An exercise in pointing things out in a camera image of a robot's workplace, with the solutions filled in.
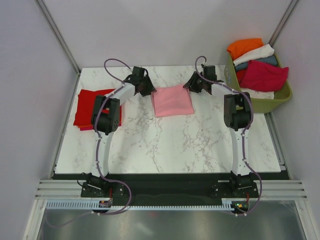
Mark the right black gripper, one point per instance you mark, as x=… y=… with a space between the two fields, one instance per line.
x=190 y=84

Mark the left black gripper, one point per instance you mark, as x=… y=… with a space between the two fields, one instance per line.
x=151 y=88

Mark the pink t-shirt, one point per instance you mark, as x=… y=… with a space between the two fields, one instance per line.
x=172 y=101

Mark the red t-shirt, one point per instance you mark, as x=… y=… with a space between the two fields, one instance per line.
x=240 y=75
x=85 y=106

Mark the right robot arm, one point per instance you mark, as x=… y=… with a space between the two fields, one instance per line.
x=237 y=114

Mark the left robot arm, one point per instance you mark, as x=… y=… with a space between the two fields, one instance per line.
x=106 y=116

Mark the red t-shirt in basket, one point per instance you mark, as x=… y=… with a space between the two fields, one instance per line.
x=240 y=75

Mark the orange t-shirt in basket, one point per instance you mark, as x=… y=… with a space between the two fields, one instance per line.
x=240 y=47

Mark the crimson t-shirt in basket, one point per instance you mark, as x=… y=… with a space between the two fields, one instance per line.
x=263 y=77

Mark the white cloth basket bottom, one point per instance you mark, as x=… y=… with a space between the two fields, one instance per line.
x=259 y=94

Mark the white t-shirt in basket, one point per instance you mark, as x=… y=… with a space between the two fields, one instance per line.
x=258 y=53

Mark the olive green plastic basket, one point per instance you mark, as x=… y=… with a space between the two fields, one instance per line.
x=260 y=105

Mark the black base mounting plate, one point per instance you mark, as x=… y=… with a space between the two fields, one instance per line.
x=170 y=190

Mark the right aluminium frame post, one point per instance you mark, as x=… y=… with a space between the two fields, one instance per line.
x=283 y=21

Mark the aluminium frame post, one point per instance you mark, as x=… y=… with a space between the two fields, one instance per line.
x=283 y=21
x=57 y=34

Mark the left aluminium frame post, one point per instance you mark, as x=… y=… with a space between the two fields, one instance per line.
x=57 y=34

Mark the white slotted cable duct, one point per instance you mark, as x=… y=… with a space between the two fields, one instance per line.
x=72 y=204

